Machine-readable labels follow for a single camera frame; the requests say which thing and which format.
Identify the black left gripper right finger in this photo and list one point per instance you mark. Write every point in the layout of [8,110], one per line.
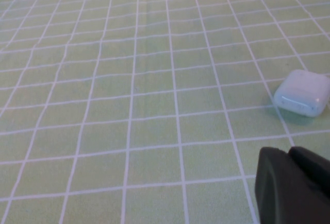
[313,168]

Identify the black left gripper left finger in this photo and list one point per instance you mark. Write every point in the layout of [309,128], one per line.
[283,195]

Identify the white earbud case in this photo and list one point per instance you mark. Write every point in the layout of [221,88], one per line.
[300,92]

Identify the green checked tablecloth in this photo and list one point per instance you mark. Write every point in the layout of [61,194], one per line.
[129,79]

